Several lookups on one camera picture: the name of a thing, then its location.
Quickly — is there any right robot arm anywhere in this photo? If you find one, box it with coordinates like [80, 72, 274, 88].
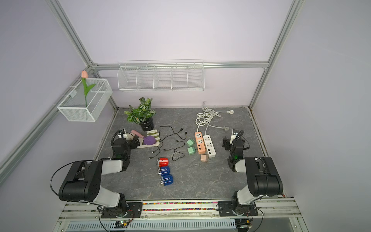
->
[215, 129, 283, 217]

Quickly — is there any red electric shaver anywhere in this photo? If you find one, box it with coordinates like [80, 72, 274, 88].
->
[157, 158, 169, 167]

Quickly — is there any pink stick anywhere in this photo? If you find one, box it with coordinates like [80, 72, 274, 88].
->
[131, 130, 144, 138]

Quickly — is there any cream hand-shaped holder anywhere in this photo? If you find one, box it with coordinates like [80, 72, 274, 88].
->
[131, 130, 160, 148]

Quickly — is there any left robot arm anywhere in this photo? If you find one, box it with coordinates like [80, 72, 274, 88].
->
[49, 130, 140, 218]

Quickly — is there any green charger cube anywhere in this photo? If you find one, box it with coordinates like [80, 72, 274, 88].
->
[186, 139, 195, 147]
[187, 147, 196, 155]

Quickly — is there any white power strip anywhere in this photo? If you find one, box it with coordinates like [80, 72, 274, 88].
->
[203, 135, 216, 158]

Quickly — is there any potted green plant black vase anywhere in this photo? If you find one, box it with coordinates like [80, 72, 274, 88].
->
[124, 97, 156, 131]

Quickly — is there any pink artificial tulip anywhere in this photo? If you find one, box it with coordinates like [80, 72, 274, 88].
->
[81, 71, 96, 107]

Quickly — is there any orange power strip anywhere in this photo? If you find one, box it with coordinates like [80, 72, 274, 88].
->
[195, 131, 206, 155]

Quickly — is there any long white wire shelf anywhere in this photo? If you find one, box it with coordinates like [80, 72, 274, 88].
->
[117, 60, 205, 91]

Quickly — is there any pink charger cube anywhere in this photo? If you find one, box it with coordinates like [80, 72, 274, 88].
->
[200, 154, 209, 162]

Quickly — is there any white wire basket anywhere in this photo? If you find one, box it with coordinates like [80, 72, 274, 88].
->
[57, 78, 113, 122]

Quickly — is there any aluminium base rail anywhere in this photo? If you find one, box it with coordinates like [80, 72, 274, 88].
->
[57, 198, 303, 222]

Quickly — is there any white power cord bundle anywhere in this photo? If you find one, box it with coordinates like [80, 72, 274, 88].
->
[196, 102, 235, 134]

